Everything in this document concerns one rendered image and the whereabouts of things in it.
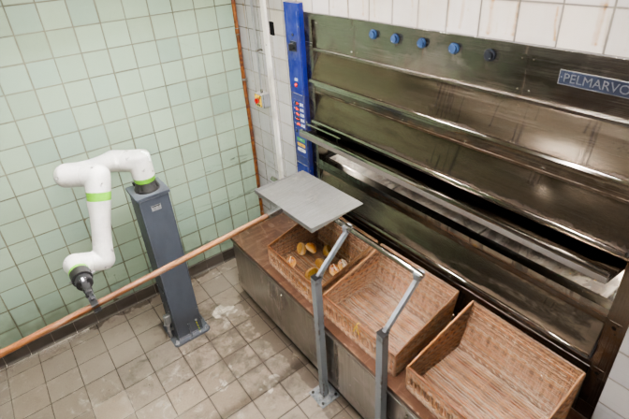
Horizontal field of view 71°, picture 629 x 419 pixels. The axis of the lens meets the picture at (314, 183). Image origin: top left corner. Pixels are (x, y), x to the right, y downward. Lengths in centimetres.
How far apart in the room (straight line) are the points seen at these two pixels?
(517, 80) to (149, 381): 279
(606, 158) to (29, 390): 348
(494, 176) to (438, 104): 40
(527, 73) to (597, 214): 57
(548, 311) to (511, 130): 81
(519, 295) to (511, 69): 101
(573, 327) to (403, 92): 126
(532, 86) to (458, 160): 48
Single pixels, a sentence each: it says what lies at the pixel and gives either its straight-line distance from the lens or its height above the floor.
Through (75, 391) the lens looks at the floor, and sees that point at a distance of 353.
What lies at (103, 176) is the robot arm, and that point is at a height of 151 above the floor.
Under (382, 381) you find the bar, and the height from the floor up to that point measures 66.
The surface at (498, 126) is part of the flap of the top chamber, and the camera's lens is 195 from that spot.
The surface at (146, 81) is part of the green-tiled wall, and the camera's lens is 326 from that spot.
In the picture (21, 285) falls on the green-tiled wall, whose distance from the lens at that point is 362.
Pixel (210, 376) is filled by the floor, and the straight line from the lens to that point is 325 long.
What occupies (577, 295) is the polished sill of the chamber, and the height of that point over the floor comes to 117.
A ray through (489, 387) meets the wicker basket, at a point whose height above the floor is 59.
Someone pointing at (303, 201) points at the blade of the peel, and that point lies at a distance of 251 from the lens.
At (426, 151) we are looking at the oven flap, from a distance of 223.
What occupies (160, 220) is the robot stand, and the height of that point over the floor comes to 101.
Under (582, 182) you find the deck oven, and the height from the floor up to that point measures 165.
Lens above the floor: 249
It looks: 29 degrees down
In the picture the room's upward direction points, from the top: 4 degrees counter-clockwise
